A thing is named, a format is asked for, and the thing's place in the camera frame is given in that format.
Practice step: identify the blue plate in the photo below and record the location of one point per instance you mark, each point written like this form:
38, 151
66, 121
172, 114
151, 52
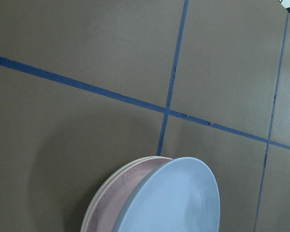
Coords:
179, 196

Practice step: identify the pink plate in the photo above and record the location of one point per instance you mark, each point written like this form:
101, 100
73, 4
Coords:
116, 193

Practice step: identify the cream plate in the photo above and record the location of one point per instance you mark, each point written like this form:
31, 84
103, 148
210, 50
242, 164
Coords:
104, 188

